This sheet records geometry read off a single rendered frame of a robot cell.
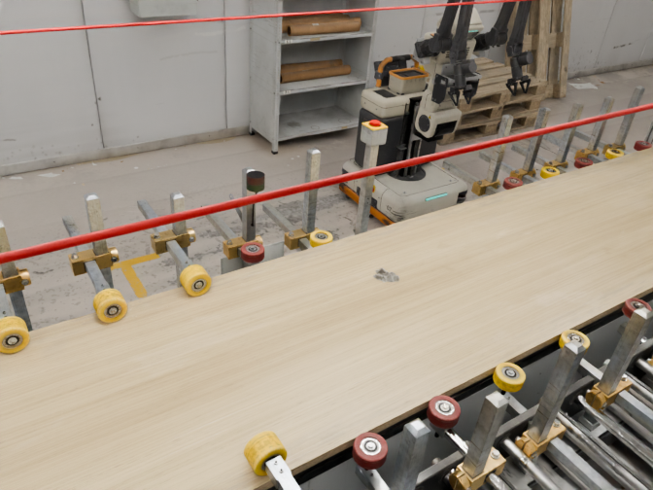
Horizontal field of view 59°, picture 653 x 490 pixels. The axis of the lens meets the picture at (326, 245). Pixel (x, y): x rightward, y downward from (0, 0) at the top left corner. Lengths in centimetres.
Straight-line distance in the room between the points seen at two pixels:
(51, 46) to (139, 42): 57
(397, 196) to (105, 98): 223
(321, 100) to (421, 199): 192
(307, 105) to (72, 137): 198
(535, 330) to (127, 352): 116
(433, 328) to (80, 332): 99
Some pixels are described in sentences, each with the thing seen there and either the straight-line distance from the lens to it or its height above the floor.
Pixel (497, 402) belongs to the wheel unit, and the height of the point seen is 111.
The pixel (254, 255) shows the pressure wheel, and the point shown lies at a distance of 193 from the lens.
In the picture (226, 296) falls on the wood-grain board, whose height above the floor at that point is 90.
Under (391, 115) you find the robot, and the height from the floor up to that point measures 71.
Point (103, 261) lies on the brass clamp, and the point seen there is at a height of 95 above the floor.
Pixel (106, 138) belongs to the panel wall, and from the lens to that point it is 466.
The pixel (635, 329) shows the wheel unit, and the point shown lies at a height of 109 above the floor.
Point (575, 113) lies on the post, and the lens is 308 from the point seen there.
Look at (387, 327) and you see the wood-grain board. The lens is 170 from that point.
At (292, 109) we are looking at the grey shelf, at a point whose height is 16.
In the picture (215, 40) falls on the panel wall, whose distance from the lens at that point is 471.
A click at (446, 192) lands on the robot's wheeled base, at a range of 388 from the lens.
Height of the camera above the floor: 202
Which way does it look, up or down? 34 degrees down
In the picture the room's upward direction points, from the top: 5 degrees clockwise
